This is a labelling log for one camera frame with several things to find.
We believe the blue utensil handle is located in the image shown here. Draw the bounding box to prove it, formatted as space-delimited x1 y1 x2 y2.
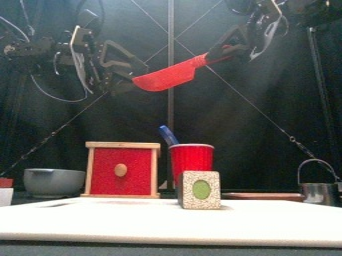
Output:
158 124 180 147

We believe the black frame post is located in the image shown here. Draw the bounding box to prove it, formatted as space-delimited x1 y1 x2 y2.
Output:
306 26 334 169

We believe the red and white block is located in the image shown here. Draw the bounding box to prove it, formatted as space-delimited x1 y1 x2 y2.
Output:
0 177 15 208

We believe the toy sushi roll green centre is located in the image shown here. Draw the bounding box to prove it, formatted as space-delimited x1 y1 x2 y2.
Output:
176 170 223 211

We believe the black marker pen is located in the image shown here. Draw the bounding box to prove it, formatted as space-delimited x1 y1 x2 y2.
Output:
41 202 71 209

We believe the grey cable loop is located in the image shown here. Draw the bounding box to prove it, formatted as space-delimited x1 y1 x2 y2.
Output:
28 71 93 104

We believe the wooden box red front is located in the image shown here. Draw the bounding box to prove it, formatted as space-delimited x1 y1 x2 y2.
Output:
80 141 163 200

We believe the grey bowl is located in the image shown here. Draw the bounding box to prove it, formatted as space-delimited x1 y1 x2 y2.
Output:
21 168 87 199

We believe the thin metal frame pole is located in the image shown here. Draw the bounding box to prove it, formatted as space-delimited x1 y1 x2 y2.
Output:
167 0 176 192

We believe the white cutting board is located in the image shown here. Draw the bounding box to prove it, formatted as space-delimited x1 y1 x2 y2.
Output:
0 196 342 250

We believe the red toy knife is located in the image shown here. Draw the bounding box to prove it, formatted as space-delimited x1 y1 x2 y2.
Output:
131 44 235 93

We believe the diagonal brace cord with turnbuckle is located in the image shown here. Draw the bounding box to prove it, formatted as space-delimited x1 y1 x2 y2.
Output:
129 0 342 184

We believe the red plastic cup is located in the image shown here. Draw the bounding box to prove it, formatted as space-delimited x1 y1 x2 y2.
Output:
168 143 216 188

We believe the small metal pot with handle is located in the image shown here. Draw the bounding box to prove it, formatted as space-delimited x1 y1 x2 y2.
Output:
295 158 342 208

